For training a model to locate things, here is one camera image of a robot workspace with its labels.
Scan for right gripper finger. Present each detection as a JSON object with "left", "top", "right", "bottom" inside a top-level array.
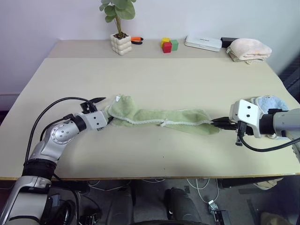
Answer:
[
  {"left": 210, "top": 117, "right": 232, "bottom": 125},
  {"left": 212, "top": 123, "right": 235, "bottom": 131}
]

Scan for green towel with white edging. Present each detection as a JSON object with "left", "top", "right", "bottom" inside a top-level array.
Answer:
[{"left": 104, "top": 93, "right": 220, "bottom": 136}]

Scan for white cable under table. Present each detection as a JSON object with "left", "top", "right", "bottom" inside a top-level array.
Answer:
[{"left": 187, "top": 178, "right": 220, "bottom": 202}]

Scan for folded pink towel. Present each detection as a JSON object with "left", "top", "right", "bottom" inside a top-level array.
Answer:
[{"left": 226, "top": 38, "right": 272, "bottom": 60}]

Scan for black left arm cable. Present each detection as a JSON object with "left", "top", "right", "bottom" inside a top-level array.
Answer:
[{"left": 24, "top": 97, "right": 94, "bottom": 165}]

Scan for orange and black pliers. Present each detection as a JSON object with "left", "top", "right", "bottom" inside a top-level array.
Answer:
[{"left": 130, "top": 36, "right": 145, "bottom": 45}]

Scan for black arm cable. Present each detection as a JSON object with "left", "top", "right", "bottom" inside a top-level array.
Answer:
[
  {"left": 235, "top": 121, "right": 300, "bottom": 152},
  {"left": 24, "top": 97, "right": 94, "bottom": 165}
]

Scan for green leafy plant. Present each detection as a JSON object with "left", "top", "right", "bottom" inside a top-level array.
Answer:
[{"left": 98, "top": 0, "right": 136, "bottom": 39}]

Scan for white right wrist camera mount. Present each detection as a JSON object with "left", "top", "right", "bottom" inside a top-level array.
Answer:
[{"left": 229, "top": 99, "right": 265, "bottom": 139}]

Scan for folded beige towel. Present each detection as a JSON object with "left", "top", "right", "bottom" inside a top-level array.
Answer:
[{"left": 228, "top": 51, "right": 267, "bottom": 65}]

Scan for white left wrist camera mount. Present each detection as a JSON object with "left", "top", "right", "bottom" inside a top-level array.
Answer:
[{"left": 83, "top": 110, "right": 110, "bottom": 131}]

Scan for folded light blue towel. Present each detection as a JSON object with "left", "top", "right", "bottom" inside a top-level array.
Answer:
[{"left": 250, "top": 94, "right": 293, "bottom": 141}]

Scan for flat white box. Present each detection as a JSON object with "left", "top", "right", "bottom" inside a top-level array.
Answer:
[{"left": 184, "top": 35, "right": 222, "bottom": 53}]

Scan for dark rounded shape under table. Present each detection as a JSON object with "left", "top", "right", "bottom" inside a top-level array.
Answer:
[{"left": 164, "top": 187, "right": 200, "bottom": 221}]

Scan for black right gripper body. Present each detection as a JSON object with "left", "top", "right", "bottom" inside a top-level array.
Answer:
[{"left": 228, "top": 117, "right": 255, "bottom": 136}]

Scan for ribbed partition panel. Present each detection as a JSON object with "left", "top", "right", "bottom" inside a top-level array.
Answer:
[{"left": 278, "top": 55, "right": 300, "bottom": 96}]

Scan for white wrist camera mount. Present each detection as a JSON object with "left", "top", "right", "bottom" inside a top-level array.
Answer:
[
  {"left": 83, "top": 110, "right": 110, "bottom": 131},
  {"left": 229, "top": 99, "right": 265, "bottom": 139}
]

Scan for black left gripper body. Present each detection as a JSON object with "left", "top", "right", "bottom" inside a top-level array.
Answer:
[{"left": 79, "top": 100, "right": 99, "bottom": 114}]

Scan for white bubble plant pot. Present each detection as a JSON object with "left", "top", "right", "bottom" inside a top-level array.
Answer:
[{"left": 110, "top": 32, "right": 133, "bottom": 56}]

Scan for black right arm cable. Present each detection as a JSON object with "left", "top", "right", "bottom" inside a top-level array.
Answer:
[{"left": 235, "top": 121, "right": 300, "bottom": 152}]

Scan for small black box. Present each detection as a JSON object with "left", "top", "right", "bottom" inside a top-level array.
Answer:
[{"left": 220, "top": 37, "right": 240, "bottom": 48}]

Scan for metal caster wheel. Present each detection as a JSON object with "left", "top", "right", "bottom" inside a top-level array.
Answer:
[{"left": 207, "top": 199, "right": 220, "bottom": 214}]

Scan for beige cloth under table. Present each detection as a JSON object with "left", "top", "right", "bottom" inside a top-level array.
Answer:
[{"left": 254, "top": 177, "right": 285, "bottom": 190}]

